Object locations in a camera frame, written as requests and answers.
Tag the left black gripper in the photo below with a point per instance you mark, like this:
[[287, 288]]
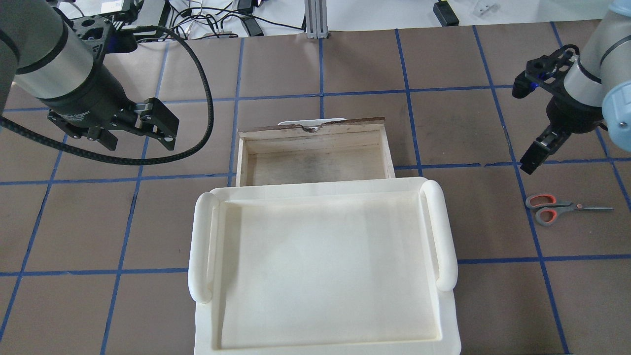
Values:
[[87, 102]]

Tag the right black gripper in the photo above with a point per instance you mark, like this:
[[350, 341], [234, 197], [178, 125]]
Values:
[[571, 114]]

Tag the grey orange scissors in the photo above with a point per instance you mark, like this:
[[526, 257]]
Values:
[[547, 208]]

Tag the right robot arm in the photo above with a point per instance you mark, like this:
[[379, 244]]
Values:
[[590, 87]]

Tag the wooden drawer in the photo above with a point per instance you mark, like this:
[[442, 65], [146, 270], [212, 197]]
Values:
[[354, 149]]

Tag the black power adapter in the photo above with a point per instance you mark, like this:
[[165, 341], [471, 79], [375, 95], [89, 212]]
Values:
[[445, 13]]

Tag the white plastic tray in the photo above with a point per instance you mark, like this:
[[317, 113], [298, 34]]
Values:
[[358, 267]]

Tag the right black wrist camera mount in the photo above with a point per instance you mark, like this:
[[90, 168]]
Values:
[[547, 72]]

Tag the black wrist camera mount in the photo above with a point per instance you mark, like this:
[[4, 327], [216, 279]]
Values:
[[547, 72], [101, 36]]

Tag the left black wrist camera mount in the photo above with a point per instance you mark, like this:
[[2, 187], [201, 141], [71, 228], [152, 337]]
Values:
[[101, 36]]

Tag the aluminium frame post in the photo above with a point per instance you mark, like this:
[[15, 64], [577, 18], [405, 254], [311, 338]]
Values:
[[316, 26]]

